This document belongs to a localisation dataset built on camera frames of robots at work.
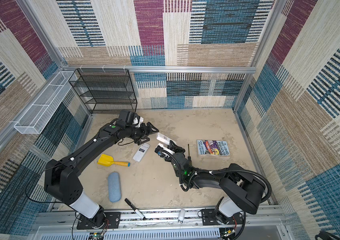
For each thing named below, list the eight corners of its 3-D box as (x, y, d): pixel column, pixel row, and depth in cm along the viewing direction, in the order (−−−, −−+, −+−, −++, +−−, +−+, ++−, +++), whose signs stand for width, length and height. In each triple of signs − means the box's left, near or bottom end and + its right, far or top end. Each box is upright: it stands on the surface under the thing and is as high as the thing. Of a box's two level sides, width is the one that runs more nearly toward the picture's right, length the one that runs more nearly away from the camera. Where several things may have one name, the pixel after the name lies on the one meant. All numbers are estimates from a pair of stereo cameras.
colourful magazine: (198, 155, 97) (198, 153, 95) (196, 142, 103) (197, 140, 101) (228, 155, 97) (230, 153, 95) (225, 142, 103) (226, 140, 101)
